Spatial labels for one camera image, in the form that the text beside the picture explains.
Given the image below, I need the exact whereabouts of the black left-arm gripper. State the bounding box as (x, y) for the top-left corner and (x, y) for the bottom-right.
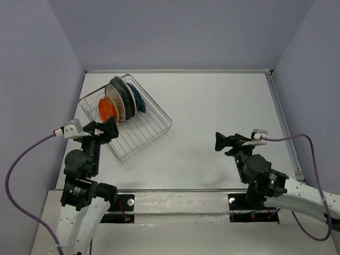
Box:
(80, 114), (119, 174)

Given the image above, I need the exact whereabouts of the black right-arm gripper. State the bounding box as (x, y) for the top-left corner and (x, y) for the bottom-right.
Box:
(215, 131), (257, 183)

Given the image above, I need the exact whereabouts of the orange round plate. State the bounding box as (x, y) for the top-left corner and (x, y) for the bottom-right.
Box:
(98, 96), (116, 122)

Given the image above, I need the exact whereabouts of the cream round plate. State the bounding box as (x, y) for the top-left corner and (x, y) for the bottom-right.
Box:
(113, 102), (121, 124)

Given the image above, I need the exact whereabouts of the white sunburst pattern plate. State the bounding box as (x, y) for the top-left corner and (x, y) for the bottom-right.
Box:
(105, 84), (126, 123)

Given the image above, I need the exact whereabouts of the dark blue leaf plate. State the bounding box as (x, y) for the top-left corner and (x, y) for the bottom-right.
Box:
(129, 83), (146, 113)

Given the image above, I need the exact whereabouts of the teal speckled round plate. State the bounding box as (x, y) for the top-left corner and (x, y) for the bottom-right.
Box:
(109, 76), (132, 120)

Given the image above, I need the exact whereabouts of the red teal floral plate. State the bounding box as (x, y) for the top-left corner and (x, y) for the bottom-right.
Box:
(125, 83), (137, 117)

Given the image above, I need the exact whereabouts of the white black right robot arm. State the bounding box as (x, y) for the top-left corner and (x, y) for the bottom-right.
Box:
(99, 117), (339, 222)

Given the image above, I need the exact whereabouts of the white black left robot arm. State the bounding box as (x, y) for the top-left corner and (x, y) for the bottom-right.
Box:
(49, 117), (118, 254)

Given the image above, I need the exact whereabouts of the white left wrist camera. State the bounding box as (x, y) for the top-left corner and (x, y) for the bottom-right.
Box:
(53, 118), (91, 140)

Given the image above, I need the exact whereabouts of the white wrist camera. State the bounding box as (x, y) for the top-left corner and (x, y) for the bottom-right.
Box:
(241, 129), (268, 147)
(53, 118), (91, 140)

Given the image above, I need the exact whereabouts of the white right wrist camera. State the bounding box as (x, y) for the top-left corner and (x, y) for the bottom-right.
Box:
(241, 129), (268, 147)

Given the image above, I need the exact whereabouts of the metal wire dish rack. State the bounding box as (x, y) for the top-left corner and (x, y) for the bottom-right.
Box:
(79, 74), (172, 162)

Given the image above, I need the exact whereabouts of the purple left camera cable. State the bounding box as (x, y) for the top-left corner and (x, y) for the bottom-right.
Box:
(5, 131), (92, 255)

